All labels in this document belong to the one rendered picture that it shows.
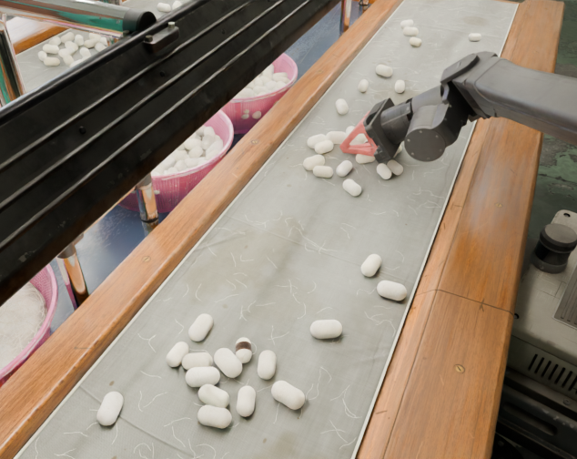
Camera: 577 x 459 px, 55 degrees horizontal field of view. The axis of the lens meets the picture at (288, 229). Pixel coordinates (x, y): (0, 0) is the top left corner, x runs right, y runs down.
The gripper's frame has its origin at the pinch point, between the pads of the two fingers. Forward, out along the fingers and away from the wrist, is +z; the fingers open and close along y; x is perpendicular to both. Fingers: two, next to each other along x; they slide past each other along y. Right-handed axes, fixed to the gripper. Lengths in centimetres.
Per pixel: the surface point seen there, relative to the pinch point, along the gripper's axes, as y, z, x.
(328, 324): 37.5, -9.2, 6.6
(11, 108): 59, -21, -29
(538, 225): -98, 13, 88
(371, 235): 17.9, -7.2, 7.9
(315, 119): -9.2, 8.3, -4.4
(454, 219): 11.4, -16.3, 12.8
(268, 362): 45.1, -5.9, 4.2
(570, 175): -137, 6, 94
